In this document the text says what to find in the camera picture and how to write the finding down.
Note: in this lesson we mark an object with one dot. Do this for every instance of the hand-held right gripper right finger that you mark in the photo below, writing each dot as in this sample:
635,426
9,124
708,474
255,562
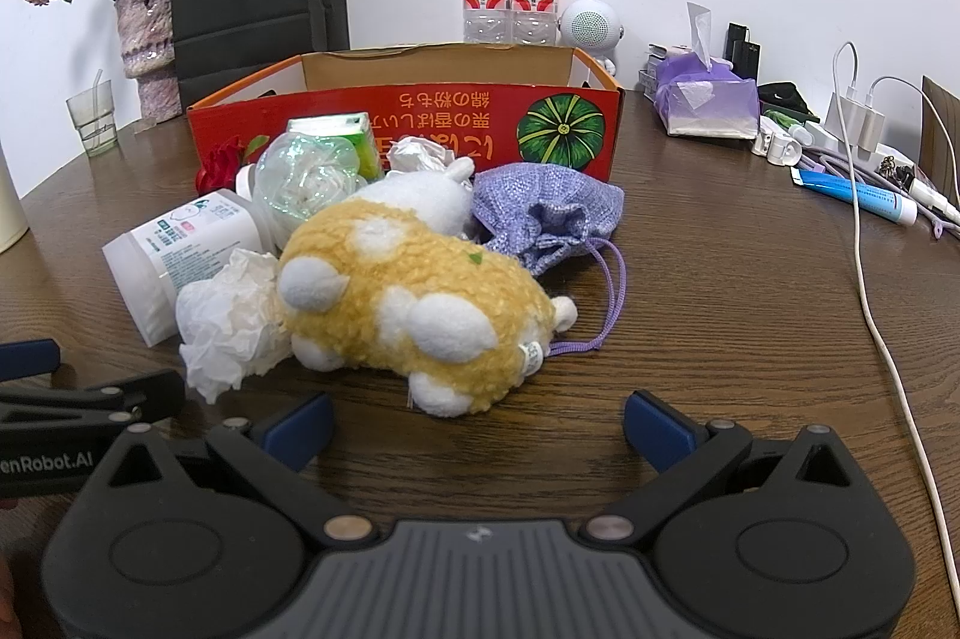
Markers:
660,430

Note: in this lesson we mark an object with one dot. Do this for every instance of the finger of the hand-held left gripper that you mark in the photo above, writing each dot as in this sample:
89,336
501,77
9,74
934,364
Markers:
154,395
30,359

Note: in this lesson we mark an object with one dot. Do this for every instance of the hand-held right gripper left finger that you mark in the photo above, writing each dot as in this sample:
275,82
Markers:
300,430

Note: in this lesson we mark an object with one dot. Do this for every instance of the large white tissue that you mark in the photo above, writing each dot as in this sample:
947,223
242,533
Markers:
225,324

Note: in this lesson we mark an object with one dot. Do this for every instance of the white wet wipes pack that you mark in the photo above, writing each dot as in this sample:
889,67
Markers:
180,241

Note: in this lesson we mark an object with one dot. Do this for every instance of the yellow and white plush toy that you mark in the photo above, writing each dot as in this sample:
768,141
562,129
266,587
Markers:
420,286

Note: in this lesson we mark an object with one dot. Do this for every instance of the red artificial rose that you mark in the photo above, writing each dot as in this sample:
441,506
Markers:
217,166

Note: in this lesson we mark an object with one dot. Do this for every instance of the clear plastic wrapper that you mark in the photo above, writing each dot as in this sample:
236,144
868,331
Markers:
304,174

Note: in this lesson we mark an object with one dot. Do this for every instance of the green and white carton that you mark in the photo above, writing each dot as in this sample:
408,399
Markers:
360,140

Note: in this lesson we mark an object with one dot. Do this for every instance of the small white tissue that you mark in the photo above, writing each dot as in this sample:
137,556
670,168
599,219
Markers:
416,155

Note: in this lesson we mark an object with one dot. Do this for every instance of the red cardboard box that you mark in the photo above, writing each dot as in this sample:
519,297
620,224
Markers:
465,114

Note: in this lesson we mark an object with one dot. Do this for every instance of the clear glass cup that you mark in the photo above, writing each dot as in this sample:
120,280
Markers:
94,121

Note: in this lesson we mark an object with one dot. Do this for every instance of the blue tube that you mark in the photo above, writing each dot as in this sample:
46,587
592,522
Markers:
855,194

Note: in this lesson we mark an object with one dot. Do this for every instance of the white plastic gadget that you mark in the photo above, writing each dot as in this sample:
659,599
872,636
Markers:
780,148

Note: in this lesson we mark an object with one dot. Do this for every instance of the green and white tube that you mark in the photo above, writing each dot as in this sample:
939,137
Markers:
784,121

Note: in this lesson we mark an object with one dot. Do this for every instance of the purple tissue pack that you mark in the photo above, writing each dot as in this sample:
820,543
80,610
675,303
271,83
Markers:
705,99

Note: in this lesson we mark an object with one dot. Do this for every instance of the pink speckled vase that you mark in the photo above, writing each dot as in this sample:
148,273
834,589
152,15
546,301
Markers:
150,39

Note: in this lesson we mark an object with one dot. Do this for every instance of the black pouch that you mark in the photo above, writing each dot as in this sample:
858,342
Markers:
784,97

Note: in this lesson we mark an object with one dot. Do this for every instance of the white slim handheld device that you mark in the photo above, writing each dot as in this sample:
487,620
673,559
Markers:
930,195

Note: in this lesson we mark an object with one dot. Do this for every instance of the stack of small flat boxes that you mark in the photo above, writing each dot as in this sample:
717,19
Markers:
651,69

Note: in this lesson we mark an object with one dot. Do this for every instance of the white charger plug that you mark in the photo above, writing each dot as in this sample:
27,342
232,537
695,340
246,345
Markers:
877,125
844,118

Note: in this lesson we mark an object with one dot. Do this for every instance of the white power strip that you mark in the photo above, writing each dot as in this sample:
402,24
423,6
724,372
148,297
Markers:
900,155

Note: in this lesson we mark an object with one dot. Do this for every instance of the black rectangular case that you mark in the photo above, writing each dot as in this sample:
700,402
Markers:
733,43
750,60

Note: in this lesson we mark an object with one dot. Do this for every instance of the white round robot speaker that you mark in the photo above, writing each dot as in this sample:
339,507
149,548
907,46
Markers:
589,28

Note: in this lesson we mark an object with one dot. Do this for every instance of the wooden chair back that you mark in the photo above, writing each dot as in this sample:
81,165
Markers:
943,121

